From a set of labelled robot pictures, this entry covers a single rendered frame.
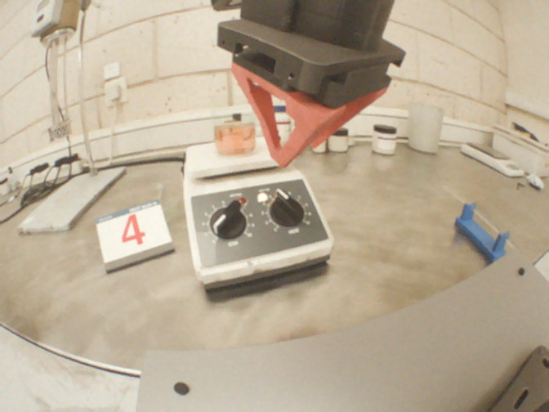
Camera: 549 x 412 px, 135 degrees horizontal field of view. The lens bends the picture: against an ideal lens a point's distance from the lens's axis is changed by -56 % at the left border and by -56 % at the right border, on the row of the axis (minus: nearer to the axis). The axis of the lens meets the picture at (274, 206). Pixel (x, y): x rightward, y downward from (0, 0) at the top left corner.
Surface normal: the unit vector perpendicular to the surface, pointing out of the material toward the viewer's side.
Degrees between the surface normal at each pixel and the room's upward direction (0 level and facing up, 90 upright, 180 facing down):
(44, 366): 0
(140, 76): 90
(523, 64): 90
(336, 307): 0
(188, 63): 90
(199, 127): 90
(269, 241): 30
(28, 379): 0
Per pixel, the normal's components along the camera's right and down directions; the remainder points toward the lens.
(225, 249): 0.14, -0.55
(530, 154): -0.98, 0.16
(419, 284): -0.03, -0.89
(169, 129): 0.14, 0.45
